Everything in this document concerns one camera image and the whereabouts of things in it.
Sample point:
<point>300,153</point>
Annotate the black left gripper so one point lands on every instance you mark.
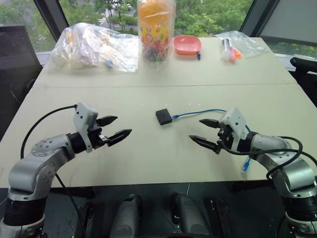
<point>95,137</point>

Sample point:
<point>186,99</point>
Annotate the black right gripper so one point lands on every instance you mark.
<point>225,141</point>

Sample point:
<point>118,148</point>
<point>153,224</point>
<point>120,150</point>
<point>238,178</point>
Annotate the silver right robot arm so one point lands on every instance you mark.
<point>289,171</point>

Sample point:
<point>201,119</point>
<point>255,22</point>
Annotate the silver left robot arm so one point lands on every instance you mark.
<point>37,168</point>

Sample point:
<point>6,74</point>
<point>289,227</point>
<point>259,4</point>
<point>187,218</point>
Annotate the small black adapter box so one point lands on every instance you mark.
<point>164,117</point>

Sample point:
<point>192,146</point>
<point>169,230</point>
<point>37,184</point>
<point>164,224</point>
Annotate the small blue pen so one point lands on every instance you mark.
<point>198,56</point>

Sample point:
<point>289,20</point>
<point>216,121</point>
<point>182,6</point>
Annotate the pink marker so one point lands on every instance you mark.
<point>232,55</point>

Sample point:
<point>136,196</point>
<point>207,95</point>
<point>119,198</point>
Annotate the dark rounded grey shape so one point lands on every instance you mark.
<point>127,215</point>
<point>188,213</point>

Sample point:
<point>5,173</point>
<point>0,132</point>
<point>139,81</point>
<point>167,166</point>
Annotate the orange small item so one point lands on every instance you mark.
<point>237,53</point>

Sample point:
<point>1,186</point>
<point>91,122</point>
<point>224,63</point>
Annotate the large clear plastic bag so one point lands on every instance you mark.
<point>84,47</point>

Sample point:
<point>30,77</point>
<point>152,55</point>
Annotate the pink plastic bowl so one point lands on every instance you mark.
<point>187,44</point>

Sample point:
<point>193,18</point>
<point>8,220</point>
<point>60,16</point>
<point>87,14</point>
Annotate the silver metal cylinder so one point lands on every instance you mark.
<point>226,44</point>

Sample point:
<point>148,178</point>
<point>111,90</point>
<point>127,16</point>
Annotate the small clear plastic bag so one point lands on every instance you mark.
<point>245,43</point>

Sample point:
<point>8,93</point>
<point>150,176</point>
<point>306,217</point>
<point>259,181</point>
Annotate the clear jar with colourful contents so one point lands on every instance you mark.
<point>155,32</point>

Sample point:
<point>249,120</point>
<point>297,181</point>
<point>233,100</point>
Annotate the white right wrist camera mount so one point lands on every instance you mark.
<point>235,121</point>

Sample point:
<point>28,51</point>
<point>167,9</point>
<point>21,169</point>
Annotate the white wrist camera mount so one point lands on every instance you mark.
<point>235,121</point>
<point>83,116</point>

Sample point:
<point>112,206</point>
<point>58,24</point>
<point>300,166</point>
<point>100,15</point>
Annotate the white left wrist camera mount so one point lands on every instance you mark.
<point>83,116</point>

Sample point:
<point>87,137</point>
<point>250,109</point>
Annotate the dark window frame post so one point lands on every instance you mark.
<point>250,17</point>
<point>50,17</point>

